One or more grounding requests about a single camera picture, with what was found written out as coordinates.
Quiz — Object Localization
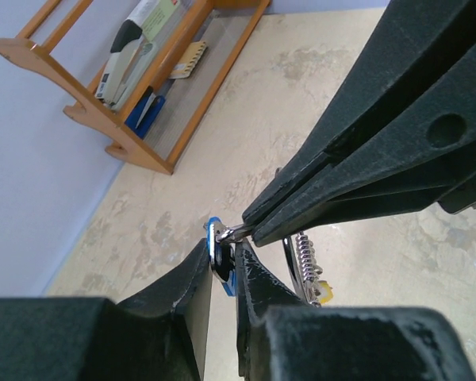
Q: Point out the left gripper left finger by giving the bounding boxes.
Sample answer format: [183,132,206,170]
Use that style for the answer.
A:
[0,241,211,380]

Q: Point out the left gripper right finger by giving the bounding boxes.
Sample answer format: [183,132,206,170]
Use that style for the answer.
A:
[235,241,476,380]

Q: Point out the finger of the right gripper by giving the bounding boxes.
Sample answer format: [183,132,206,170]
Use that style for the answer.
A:
[252,44,476,246]
[243,1,476,228]

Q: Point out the bunch of metal keys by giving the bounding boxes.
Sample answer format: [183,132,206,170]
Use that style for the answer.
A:
[205,217,333,307]

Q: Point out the large metal keyring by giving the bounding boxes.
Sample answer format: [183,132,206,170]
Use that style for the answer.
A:
[282,231,323,307]

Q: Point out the blue key tag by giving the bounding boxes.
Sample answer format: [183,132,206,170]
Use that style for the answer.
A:
[205,217,236,297]

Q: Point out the blue stapler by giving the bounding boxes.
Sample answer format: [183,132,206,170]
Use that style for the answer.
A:
[125,87,166,140]

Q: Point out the small comb binding piece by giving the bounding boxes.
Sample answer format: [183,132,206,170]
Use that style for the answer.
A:
[169,40,207,79]

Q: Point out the wooden shelf rack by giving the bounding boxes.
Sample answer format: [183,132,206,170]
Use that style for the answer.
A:
[0,0,268,174]

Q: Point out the white green box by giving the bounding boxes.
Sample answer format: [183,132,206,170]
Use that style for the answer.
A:
[126,0,181,42]

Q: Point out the white stapler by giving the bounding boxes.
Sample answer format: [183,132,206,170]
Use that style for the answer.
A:
[95,20,159,111]

